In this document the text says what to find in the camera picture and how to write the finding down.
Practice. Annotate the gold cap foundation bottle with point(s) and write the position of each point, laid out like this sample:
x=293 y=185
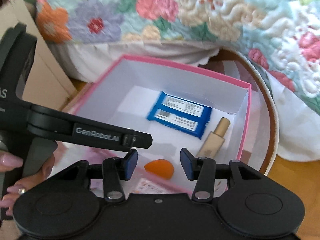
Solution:
x=214 y=140

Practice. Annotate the beige cardboard box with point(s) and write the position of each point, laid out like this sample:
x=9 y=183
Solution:
x=47 y=84

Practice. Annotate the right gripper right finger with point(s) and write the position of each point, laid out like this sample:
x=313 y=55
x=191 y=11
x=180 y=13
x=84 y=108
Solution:
x=204 y=171

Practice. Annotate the orange makeup sponge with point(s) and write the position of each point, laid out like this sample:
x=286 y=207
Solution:
x=161 y=168

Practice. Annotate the pink cardboard box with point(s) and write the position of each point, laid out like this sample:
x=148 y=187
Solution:
x=125 y=94

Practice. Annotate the floral quilted bedspread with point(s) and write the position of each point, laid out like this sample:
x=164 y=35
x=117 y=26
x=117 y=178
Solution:
x=282 y=36

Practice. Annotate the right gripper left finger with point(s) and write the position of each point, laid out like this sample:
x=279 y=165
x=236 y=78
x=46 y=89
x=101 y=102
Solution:
x=112 y=171

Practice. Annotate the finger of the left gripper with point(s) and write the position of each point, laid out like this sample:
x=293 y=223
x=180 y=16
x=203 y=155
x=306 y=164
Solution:
x=54 y=125

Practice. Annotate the blue wet wipes pack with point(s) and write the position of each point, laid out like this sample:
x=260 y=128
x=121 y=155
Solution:
x=180 y=114

